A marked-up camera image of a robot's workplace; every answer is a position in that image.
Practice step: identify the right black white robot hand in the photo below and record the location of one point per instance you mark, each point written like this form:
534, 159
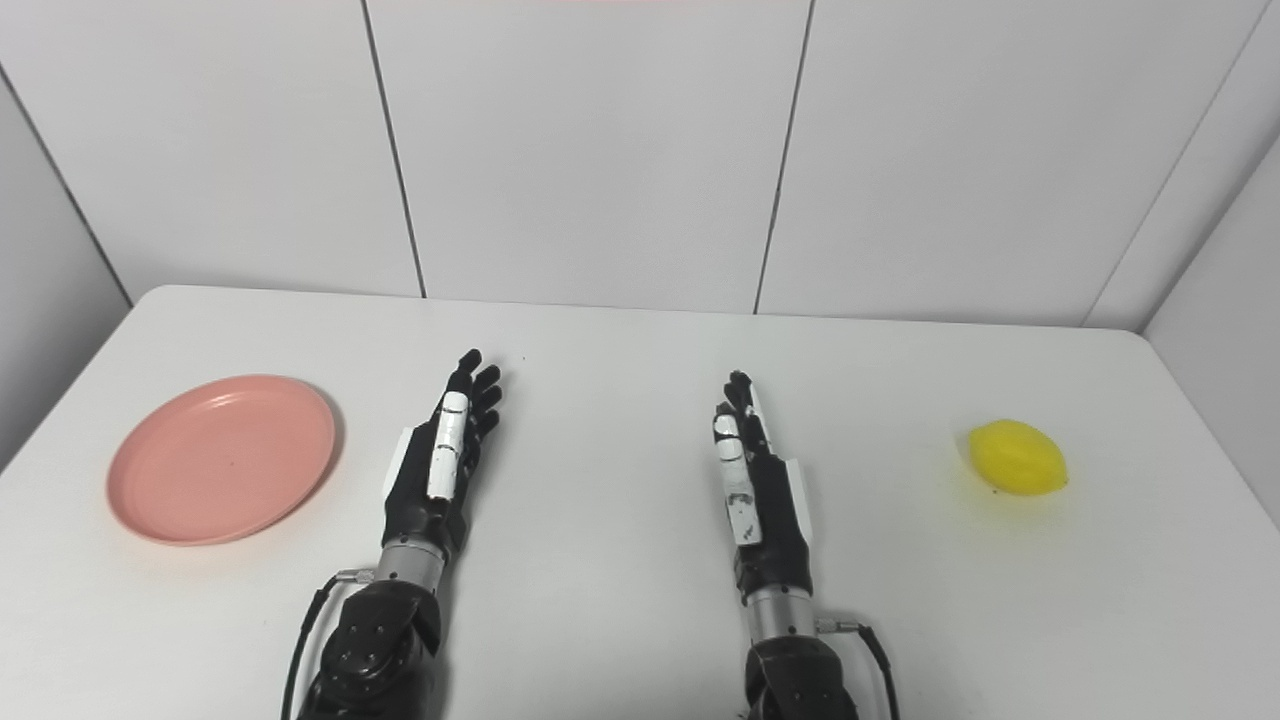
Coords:
765, 500

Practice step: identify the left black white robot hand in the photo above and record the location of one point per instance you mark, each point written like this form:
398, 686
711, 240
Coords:
445, 470

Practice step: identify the pink round plate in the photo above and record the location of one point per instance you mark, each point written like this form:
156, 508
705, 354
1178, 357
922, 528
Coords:
222, 459

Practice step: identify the yellow lemon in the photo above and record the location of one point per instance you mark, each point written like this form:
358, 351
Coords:
1018, 457

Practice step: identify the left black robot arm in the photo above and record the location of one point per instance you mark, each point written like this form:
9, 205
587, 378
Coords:
385, 640

